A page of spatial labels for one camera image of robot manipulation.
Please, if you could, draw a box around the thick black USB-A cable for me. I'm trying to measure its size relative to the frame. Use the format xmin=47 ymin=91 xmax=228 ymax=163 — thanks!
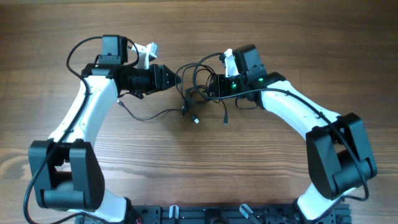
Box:
xmin=174 ymin=63 xmax=218 ymax=124

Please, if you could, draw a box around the black micro USB cable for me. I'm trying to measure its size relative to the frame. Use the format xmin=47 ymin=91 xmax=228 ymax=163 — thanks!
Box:
xmin=116 ymin=99 xmax=184 ymax=122

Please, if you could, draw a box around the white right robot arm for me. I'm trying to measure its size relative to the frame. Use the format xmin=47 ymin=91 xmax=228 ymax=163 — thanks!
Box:
xmin=210 ymin=44 xmax=377 ymax=223

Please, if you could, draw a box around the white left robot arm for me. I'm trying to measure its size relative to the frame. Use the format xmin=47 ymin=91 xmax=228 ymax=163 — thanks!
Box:
xmin=26 ymin=35 xmax=180 ymax=223

